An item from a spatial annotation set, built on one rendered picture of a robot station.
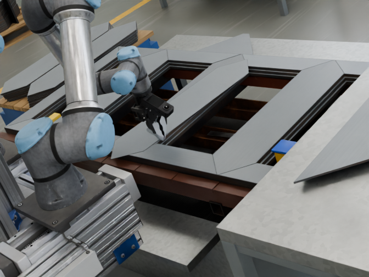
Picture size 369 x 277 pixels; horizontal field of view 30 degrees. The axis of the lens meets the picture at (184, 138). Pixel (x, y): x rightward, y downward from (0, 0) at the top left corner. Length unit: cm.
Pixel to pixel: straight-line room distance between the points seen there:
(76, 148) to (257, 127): 75
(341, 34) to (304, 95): 248
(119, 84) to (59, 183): 45
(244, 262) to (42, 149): 62
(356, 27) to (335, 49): 201
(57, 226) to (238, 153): 67
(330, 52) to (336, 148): 126
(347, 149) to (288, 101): 76
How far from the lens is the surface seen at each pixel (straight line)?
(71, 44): 192
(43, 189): 195
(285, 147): 214
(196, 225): 228
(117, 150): 251
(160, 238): 229
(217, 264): 236
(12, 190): 214
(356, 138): 175
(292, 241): 152
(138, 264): 276
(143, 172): 237
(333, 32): 498
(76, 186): 195
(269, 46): 316
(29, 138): 187
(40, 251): 195
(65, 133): 185
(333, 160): 169
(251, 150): 224
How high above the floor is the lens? 202
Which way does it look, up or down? 29 degrees down
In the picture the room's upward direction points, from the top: 20 degrees counter-clockwise
